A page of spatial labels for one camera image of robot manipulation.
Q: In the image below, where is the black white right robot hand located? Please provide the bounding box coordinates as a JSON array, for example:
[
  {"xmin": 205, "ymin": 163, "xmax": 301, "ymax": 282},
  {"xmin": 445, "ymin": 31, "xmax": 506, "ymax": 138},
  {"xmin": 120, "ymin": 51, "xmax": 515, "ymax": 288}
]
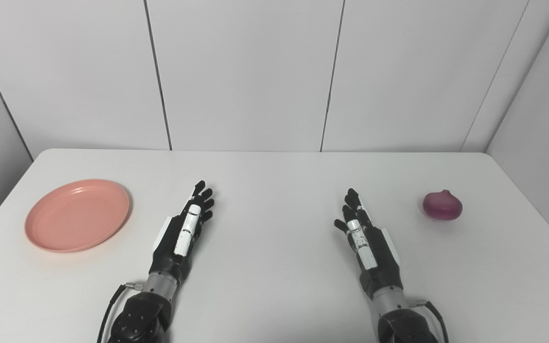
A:
[{"xmin": 334, "ymin": 188, "xmax": 404, "ymax": 299}]

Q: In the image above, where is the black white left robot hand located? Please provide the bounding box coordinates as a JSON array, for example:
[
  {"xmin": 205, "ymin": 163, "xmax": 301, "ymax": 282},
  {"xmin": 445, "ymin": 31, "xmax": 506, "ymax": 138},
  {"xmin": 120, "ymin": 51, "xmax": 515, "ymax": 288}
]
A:
[{"xmin": 149, "ymin": 180, "xmax": 216, "ymax": 287}]

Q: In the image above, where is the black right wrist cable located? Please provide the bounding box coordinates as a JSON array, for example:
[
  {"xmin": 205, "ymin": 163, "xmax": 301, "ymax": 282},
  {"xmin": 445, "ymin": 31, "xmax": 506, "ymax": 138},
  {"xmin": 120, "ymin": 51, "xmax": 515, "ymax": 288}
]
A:
[{"xmin": 409, "ymin": 299, "xmax": 449, "ymax": 343}]

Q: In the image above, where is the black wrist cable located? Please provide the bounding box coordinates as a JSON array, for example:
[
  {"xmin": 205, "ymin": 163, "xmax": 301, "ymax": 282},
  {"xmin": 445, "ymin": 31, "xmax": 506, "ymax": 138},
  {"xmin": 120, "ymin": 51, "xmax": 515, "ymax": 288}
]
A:
[
  {"xmin": 96, "ymin": 282, "xmax": 144, "ymax": 343},
  {"xmin": 409, "ymin": 299, "xmax": 449, "ymax": 343}
]

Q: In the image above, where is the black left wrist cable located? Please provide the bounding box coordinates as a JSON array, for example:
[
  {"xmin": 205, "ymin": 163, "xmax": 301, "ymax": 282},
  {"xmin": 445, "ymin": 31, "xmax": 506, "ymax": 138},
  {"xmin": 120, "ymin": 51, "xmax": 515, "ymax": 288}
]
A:
[{"xmin": 96, "ymin": 282, "xmax": 144, "ymax": 343}]

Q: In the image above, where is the purple red onion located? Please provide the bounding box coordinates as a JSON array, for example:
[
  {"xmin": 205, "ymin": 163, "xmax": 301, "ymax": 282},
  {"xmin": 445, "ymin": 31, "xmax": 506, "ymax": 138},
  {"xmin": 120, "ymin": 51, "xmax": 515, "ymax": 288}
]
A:
[{"xmin": 422, "ymin": 189, "xmax": 464, "ymax": 222}]

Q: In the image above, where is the pink round plate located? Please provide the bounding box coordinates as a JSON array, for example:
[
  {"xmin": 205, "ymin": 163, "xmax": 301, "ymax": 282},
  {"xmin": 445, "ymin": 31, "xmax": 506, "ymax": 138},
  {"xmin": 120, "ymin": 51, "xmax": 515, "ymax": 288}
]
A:
[{"xmin": 24, "ymin": 179, "xmax": 132, "ymax": 253}]

